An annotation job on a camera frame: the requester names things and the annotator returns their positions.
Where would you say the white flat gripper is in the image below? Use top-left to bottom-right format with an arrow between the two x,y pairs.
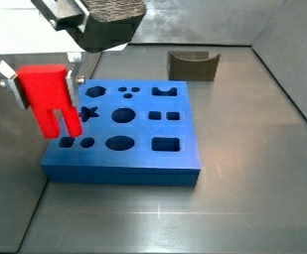
0,0 -> 128,111

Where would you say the red two-pronged square-circle object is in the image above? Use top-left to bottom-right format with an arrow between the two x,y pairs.
17,64 -> 83,139

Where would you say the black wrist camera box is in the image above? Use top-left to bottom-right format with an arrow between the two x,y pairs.
32,0 -> 147,53

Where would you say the dark grey curved fixture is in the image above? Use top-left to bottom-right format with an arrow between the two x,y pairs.
168,51 -> 222,81

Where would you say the blue foam shape-sorter block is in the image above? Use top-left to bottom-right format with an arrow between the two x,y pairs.
41,79 -> 202,187

